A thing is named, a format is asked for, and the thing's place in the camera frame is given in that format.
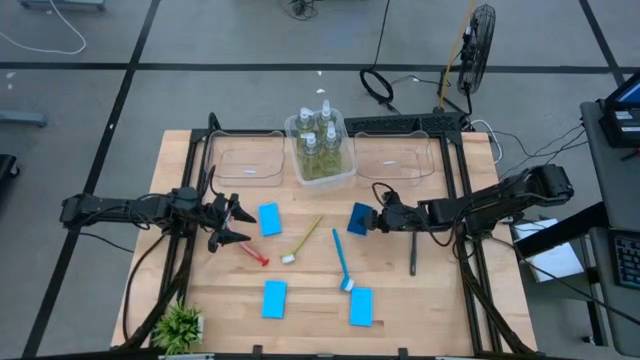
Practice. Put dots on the yellow-green dish brush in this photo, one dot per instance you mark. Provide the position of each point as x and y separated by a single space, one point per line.
302 240

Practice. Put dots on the red dish brush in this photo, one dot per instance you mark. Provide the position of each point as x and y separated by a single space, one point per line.
255 255

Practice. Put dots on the black standing fan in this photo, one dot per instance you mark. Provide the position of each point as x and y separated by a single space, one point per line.
475 50

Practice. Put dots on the blue dish brush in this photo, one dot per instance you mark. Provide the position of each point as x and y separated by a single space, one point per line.
341 255

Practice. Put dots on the black vented control box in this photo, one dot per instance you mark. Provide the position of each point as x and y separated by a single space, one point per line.
400 123

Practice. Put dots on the grey side desk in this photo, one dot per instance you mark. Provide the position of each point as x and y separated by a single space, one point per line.
607 175

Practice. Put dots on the clear yellow-green soap bottle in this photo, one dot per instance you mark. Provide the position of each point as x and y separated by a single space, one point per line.
325 112
332 140
310 147
304 120

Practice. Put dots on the shallow clear plastic tray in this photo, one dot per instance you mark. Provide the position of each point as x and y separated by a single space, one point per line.
395 160
240 160

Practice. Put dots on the deep clear plastic tub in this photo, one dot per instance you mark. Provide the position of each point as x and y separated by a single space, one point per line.
320 183

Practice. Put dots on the black keyboard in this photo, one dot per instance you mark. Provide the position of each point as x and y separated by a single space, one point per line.
629 260

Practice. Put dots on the grey dish brush white bristles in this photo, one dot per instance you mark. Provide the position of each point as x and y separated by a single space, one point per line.
413 255

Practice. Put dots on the grey floor foot bar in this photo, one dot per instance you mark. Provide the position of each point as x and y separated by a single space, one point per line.
22 119
62 4

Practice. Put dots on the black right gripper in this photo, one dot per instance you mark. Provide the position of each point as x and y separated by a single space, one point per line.
400 217

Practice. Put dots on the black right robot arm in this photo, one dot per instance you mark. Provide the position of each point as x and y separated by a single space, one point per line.
500 200

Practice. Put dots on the black desktop device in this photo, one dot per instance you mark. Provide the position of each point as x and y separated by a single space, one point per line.
622 127

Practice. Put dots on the blue kitchen sponge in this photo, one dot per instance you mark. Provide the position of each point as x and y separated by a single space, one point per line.
361 306
274 299
270 219
356 218

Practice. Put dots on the small green potted plant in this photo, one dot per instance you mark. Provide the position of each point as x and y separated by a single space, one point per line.
177 327

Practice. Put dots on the black floor object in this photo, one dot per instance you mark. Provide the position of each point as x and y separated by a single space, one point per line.
6 167

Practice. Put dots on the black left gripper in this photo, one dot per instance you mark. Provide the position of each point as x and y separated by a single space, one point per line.
212 215

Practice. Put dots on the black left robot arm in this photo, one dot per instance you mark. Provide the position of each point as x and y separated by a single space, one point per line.
115 209

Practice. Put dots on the black laptop blue screen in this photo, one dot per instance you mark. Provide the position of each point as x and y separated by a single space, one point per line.
627 95

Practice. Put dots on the white paper sheet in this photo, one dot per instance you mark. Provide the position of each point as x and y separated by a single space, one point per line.
550 255

